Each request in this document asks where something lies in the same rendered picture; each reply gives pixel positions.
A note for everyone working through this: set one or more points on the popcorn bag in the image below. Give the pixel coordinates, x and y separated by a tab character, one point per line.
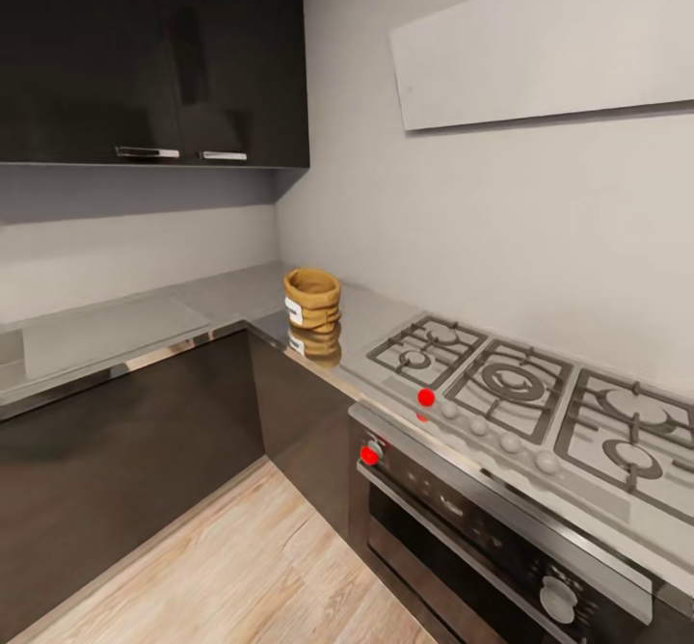
312	300

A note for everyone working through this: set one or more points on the oven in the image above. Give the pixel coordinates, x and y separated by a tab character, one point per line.
472	565

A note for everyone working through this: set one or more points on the cabinet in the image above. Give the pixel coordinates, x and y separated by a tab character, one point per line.
155	83

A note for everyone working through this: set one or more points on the burner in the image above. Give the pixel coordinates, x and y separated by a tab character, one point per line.
622	449

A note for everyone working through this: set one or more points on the range hood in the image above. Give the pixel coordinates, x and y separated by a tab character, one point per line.
495	60

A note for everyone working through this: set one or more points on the drop in sink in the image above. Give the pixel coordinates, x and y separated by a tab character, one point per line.
33	354

